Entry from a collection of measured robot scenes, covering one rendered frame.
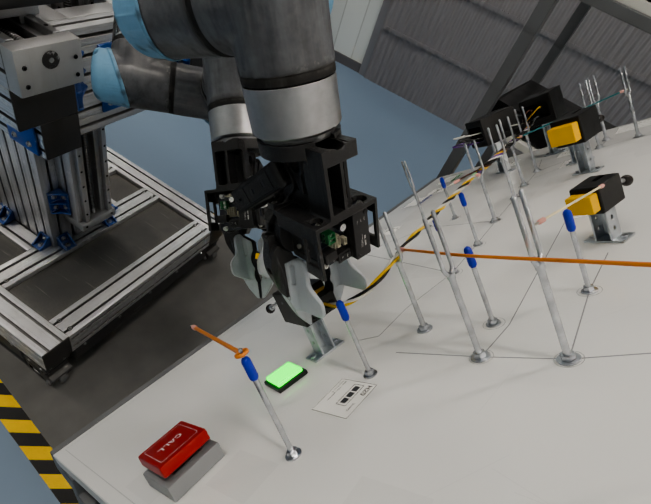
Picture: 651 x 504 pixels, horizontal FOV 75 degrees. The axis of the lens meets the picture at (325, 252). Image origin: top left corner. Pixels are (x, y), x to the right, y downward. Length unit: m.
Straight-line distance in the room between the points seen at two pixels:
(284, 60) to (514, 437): 0.30
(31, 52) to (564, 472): 0.97
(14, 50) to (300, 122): 0.71
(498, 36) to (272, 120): 3.65
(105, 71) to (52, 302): 1.10
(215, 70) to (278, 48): 0.29
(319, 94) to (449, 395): 0.26
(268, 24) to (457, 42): 3.71
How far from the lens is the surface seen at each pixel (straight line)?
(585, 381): 0.37
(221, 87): 0.60
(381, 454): 0.36
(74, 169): 1.55
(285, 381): 0.50
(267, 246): 0.41
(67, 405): 1.71
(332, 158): 0.33
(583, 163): 0.93
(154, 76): 0.69
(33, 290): 1.72
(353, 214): 0.36
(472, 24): 3.96
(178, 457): 0.44
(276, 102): 0.33
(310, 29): 0.33
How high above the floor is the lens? 1.54
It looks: 43 degrees down
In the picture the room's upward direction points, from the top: 23 degrees clockwise
